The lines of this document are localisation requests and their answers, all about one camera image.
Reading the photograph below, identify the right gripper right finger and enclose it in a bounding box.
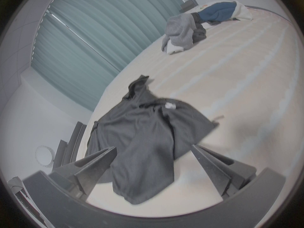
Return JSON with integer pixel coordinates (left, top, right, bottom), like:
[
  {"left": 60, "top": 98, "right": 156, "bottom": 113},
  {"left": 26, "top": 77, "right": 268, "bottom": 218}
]
[{"left": 191, "top": 144, "right": 257, "bottom": 197}]

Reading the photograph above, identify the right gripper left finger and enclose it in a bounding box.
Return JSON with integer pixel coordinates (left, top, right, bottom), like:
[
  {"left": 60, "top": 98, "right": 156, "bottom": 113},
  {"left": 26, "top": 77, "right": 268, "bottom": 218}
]
[{"left": 51, "top": 146, "right": 117, "bottom": 196}]

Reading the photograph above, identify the black garment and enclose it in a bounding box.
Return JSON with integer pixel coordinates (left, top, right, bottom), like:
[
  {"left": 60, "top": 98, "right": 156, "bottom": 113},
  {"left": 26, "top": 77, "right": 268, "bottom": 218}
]
[{"left": 84, "top": 75, "right": 225, "bottom": 205}]

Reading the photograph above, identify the bed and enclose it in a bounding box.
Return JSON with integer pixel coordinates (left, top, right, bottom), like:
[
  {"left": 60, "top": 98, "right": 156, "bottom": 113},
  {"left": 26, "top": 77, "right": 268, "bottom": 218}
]
[{"left": 84, "top": 0, "right": 303, "bottom": 218}]

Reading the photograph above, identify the pile of clothes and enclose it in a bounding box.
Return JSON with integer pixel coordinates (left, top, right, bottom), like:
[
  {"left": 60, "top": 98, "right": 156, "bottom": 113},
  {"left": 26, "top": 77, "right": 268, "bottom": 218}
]
[{"left": 161, "top": 0, "right": 254, "bottom": 55}]

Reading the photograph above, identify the black chest of drawers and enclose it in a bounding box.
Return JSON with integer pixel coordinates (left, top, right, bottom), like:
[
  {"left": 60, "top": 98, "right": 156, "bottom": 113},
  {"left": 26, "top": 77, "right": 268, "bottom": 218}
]
[{"left": 67, "top": 121, "right": 87, "bottom": 164}]

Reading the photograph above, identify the black dressing table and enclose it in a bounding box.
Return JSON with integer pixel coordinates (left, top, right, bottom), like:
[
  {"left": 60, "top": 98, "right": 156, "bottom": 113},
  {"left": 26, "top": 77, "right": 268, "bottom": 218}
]
[{"left": 55, "top": 139, "right": 70, "bottom": 167}]

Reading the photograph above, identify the round white mirror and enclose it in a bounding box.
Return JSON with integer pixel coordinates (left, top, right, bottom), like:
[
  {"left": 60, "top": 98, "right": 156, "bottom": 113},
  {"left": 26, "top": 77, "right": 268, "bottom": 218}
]
[{"left": 35, "top": 146, "right": 53, "bottom": 167}]

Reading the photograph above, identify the blue-green curtain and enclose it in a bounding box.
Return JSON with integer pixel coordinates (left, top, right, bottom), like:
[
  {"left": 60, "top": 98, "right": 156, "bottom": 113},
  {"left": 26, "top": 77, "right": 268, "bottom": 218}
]
[
  {"left": 47, "top": 0, "right": 186, "bottom": 71},
  {"left": 32, "top": 13, "right": 120, "bottom": 113}
]

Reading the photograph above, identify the grey bedside table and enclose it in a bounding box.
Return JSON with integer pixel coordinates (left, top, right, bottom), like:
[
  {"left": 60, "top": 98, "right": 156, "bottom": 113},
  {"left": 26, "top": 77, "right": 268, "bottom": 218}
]
[{"left": 180, "top": 0, "right": 196, "bottom": 13}]

